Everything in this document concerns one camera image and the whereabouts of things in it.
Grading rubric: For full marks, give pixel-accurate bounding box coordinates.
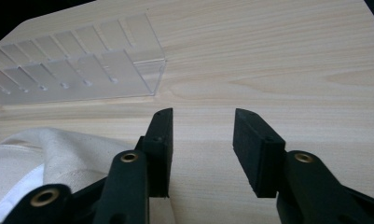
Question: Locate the clear acrylic slotted rack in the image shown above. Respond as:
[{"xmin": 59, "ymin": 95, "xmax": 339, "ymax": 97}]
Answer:
[{"xmin": 0, "ymin": 12, "xmax": 167, "ymax": 105}]

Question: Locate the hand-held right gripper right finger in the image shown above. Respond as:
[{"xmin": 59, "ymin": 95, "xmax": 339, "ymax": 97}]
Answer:
[{"xmin": 232, "ymin": 107, "xmax": 287, "ymax": 199}]

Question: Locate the white cap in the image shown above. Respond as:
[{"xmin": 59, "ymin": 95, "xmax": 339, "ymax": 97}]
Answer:
[{"xmin": 0, "ymin": 126, "xmax": 176, "ymax": 224}]

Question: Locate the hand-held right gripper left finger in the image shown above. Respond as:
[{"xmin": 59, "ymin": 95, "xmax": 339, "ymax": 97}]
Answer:
[{"xmin": 134, "ymin": 107, "xmax": 174, "ymax": 199}]

